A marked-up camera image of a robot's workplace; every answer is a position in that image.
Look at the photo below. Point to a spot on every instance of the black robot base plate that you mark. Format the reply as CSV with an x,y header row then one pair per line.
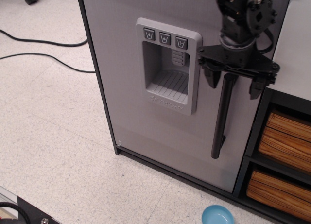
x,y
19,211

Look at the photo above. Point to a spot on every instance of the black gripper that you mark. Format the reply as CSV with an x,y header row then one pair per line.
x,y
247,63

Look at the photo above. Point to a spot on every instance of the light blue bowl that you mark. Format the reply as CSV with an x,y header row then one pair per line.
x,y
216,214

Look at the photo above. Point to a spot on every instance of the woven storage basket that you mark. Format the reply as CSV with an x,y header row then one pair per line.
x,y
280,194
287,139

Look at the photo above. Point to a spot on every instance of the lower woven storage basket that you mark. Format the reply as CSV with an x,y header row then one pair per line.
x,y
280,194

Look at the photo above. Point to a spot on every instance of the grey ice water dispenser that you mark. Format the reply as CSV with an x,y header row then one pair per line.
x,y
168,64

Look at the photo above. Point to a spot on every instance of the white counter panel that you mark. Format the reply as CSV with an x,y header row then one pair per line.
x,y
293,51

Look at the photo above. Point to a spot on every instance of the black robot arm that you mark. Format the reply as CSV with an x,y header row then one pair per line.
x,y
244,41

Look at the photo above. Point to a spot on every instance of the black fridge cabinet frame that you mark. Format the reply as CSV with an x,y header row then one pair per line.
x,y
269,100

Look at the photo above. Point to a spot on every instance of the black door handle bar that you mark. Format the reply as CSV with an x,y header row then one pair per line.
x,y
219,137

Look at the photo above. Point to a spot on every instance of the upper woven storage basket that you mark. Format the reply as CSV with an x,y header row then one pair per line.
x,y
287,139

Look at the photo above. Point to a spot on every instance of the grey toy fridge door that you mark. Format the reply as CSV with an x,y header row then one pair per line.
x,y
175,141

